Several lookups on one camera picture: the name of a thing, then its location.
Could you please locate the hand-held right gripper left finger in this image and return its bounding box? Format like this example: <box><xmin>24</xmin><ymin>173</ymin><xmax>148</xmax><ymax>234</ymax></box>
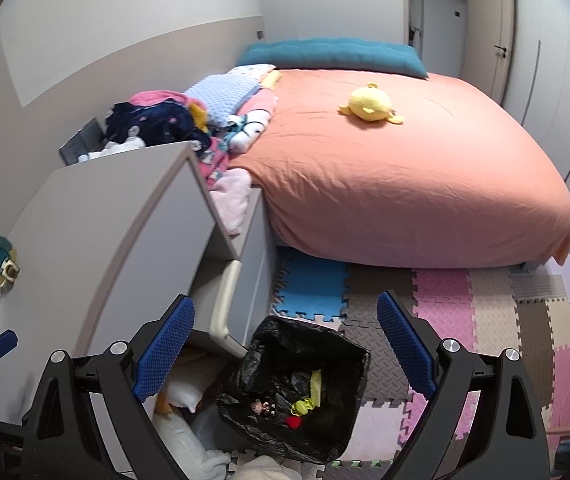
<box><xmin>20</xmin><ymin>295</ymin><xmax>196</xmax><ymax>480</ymax></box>

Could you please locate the teal pillow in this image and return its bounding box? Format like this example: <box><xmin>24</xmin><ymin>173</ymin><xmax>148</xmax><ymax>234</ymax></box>
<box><xmin>235</xmin><ymin>37</ymin><xmax>428</xmax><ymax>80</ymax></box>

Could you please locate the black chair back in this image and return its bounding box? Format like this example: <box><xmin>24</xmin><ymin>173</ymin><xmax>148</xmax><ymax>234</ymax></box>
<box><xmin>59</xmin><ymin>117</ymin><xmax>107</xmax><ymax>166</ymax></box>

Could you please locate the yellow plush toy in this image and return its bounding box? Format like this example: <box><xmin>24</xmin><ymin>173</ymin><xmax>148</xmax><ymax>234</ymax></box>
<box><xmin>338</xmin><ymin>82</ymin><xmax>406</xmax><ymax>126</ymax></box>

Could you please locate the white plastic bag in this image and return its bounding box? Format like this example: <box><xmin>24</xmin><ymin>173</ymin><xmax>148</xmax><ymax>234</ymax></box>
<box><xmin>156</xmin><ymin>407</ymin><xmax>233</xmax><ymax>480</ymax></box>

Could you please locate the grey wardrobe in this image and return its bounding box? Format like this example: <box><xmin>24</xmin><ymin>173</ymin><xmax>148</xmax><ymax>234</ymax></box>
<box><xmin>502</xmin><ymin>0</ymin><xmax>570</xmax><ymax>293</ymax></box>

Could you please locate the grey room door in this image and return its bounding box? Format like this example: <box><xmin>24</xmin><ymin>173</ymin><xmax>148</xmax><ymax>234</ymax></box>
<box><xmin>464</xmin><ymin>0</ymin><xmax>516</xmax><ymax>107</ymax></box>

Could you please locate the bed with orange cover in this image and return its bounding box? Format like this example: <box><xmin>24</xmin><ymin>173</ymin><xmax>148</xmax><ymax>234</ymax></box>
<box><xmin>227</xmin><ymin>67</ymin><xmax>570</xmax><ymax>269</ymax></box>

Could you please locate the colourful foam puzzle mat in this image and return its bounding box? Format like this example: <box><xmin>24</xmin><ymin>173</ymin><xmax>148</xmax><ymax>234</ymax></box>
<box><xmin>269</xmin><ymin>247</ymin><xmax>570</xmax><ymax>480</ymax></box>

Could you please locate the folded pink cloth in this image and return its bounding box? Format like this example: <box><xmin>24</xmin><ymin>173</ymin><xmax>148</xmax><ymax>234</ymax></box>
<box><xmin>237</xmin><ymin>87</ymin><xmax>279</xmax><ymax>117</ymax></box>

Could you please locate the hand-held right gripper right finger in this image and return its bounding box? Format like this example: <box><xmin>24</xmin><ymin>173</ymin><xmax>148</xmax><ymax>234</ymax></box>
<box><xmin>376</xmin><ymin>289</ymin><xmax>552</xmax><ymax>480</ymax></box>

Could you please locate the trash bin with black bag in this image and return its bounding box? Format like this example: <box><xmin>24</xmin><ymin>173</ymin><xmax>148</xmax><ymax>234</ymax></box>
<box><xmin>215</xmin><ymin>314</ymin><xmax>371</xmax><ymax>465</ymax></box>

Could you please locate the white patterned pillow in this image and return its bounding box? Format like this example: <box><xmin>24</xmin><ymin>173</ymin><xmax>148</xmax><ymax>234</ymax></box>
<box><xmin>226</xmin><ymin>63</ymin><xmax>276</xmax><ymax>79</ymax></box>

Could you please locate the pink patterned pajama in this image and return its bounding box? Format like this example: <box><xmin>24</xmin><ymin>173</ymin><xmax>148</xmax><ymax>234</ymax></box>
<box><xmin>194</xmin><ymin>137</ymin><xmax>231</xmax><ymax>189</ymax></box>

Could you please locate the white cloth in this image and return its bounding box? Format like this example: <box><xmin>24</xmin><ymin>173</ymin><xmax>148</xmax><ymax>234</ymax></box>
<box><xmin>78</xmin><ymin>135</ymin><xmax>147</xmax><ymax>162</ymax></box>

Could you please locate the grey bedside cabinet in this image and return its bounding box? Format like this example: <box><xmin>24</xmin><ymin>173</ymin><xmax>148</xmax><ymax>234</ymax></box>
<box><xmin>185</xmin><ymin>185</ymin><xmax>279</xmax><ymax>358</ymax></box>

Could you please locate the light blue bubble blanket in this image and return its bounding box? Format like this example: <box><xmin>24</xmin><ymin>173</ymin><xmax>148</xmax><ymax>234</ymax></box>
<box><xmin>184</xmin><ymin>74</ymin><xmax>262</xmax><ymax>129</ymax></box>

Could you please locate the yellow-green plastic toy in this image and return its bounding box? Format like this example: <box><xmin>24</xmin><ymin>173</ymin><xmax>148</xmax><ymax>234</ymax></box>
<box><xmin>287</xmin><ymin>396</ymin><xmax>316</xmax><ymax>417</ymax></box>

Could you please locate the white and black plush toy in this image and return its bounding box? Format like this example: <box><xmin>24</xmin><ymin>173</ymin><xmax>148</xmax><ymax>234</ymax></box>
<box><xmin>224</xmin><ymin>110</ymin><xmax>272</xmax><ymax>154</ymax></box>

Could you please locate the grey desk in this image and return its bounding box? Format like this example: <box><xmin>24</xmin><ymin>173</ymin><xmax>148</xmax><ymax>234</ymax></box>
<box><xmin>0</xmin><ymin>141</ymin><xmax>217</xmax><ymax>461</ymax></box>

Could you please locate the light pink fluffy blanket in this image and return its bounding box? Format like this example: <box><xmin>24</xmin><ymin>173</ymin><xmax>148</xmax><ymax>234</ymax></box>
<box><xmin>207</xmin><ymin>167</ymin><xmax>252</xmax><ymax>237</ymax></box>

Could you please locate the pink garment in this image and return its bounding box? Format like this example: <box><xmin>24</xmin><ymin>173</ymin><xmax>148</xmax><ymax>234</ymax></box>
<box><xmin>129</xmin><ymin>90</ymin><xmax>192</xmax><ymax>109</ymax></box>

